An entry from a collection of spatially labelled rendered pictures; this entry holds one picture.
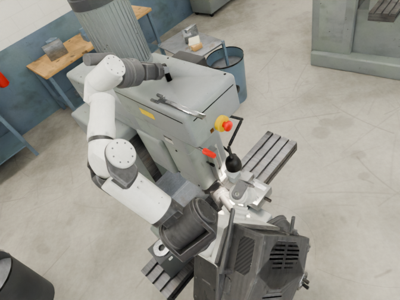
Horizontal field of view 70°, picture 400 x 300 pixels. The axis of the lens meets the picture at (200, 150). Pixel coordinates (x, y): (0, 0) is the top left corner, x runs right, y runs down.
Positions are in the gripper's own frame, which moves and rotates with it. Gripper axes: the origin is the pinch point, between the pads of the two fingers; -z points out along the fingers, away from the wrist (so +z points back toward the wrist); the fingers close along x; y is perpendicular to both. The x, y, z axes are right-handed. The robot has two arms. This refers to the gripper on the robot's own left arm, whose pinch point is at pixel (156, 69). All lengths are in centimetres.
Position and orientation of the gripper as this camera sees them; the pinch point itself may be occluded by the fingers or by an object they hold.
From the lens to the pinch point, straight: 106.1
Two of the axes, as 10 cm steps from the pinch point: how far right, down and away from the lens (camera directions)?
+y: 0.2, -9.3, -3.6
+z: -5.4, 3.0, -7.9
